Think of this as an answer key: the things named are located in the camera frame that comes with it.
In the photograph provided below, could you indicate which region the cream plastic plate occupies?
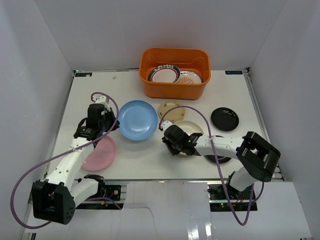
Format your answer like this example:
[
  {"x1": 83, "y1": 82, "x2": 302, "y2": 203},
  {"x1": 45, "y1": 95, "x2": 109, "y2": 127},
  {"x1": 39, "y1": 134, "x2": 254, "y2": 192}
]
[{"x1": 172, "y1": 120, "x2": 205, "y2": 157}]

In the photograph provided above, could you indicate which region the pink plastic plate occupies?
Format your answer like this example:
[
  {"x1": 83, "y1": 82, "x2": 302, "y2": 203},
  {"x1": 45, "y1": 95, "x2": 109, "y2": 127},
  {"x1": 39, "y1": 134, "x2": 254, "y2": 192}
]
[{"x1": 81, "y1": 136, "x2": 117, "y2": 172}]

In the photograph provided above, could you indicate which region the blue plastic plate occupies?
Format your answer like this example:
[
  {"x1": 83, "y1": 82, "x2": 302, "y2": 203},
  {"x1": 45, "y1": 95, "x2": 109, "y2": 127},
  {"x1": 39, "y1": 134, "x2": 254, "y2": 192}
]
[{"x1": 118, "y1": 99, "x2": 158, "y2": 141}]

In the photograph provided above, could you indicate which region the white plate orange sunburst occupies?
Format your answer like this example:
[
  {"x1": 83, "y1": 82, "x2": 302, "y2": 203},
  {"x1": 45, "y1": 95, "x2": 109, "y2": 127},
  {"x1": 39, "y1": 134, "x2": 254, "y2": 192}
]
[{"x1": 174, "y1": 70, "x2": 202, "y2": 84}]

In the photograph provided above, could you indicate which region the white plate green rim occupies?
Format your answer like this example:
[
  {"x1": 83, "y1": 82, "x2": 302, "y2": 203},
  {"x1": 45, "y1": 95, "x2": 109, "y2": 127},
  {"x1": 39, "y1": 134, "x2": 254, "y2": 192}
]
[{"x1": 148, "y1": 64, "x2": 181, "y2": 83}]

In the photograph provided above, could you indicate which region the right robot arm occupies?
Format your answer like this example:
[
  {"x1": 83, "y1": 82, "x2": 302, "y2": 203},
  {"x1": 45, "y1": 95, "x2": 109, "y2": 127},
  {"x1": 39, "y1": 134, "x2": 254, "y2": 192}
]
[{"x1": 160, "y1": 121, "x2": 281, "y2": 200}]

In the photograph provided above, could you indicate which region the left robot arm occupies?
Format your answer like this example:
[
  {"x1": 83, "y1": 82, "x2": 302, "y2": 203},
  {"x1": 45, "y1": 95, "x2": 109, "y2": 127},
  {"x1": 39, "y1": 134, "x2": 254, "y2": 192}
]
[{"x1": 31, "y1": 102, "x2": 120, "y2": 225}]

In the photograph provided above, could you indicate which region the orange plastic bin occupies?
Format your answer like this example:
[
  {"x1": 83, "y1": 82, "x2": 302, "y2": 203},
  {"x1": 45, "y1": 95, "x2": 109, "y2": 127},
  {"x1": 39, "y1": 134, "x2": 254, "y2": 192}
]
[{"x1": 139, "y1": 47, "x2": 211, "y2": 100}]

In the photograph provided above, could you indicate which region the small beige patterned plate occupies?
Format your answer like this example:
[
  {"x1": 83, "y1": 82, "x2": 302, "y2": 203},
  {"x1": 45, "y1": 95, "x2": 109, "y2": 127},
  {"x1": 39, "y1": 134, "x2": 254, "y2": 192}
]
[{"x1": 157, "y1": 100, "x2": 186, "y2": 123}]

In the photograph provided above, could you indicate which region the glossy black plate front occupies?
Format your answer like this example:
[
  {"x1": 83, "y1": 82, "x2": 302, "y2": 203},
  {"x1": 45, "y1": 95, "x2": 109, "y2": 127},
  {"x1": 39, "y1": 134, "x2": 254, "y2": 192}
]
[{"x1": 204, "y1": 135, "x2": 233, "y2": 165}]

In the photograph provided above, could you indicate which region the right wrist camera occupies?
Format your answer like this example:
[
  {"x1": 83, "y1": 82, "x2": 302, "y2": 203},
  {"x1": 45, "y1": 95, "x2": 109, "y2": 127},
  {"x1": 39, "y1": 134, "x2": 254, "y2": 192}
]
[{"x1": 158, "y1": 120, "x2": 173, "y2": 131}]

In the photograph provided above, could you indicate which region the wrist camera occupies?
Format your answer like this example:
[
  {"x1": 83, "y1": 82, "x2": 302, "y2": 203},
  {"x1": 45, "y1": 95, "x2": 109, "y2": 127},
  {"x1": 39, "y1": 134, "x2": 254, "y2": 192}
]
[
  {"x1": 91, "y1": 95, "x2": 110, "y2": 111},
  {"x1": 158, "y1": 120, "x2": 173, "y2": 131}
]

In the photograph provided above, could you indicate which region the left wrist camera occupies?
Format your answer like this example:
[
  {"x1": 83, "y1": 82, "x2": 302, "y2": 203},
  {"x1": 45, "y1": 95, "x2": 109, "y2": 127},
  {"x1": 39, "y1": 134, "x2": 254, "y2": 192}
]
[{"x1": 91, "y1": 95, "x2": 110, "y2": 111}]

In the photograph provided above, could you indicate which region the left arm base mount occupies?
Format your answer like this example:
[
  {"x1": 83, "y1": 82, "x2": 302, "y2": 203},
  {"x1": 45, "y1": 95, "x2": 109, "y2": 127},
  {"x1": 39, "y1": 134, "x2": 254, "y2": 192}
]
[{"x1": 77, "y1": 185, "x2": 124, "y2": 210}]

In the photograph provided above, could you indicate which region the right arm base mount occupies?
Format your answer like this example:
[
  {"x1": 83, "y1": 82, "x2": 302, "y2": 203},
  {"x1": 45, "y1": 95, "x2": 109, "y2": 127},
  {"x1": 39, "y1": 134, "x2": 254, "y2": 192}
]
[{"x1": 207, "y1": 184, "x2": 252, "y2": 213}]

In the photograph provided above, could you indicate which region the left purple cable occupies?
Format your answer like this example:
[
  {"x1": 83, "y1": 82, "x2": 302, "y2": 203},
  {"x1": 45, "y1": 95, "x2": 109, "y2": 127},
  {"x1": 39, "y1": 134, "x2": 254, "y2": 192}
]
[{"x1": 9, "y1": 91, "x2": 123, "y2": 229}]

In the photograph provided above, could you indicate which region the purple cable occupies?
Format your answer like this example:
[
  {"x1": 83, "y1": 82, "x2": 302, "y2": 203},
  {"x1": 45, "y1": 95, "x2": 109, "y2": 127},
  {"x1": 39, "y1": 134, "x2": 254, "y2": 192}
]
[
  {"x1": 9, "y1": 91, "x2": 123, "y2": 229},
  {"x1": 158, "y1": 105, "x2": 265, "y2": 226}
]

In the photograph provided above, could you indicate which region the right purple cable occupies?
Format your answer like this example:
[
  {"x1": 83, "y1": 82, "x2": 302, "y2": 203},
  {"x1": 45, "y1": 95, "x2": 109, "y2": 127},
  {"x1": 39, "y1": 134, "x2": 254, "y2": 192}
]
[{"x1": 158, "y1": 105, "x2": 265, "y2": 226}]

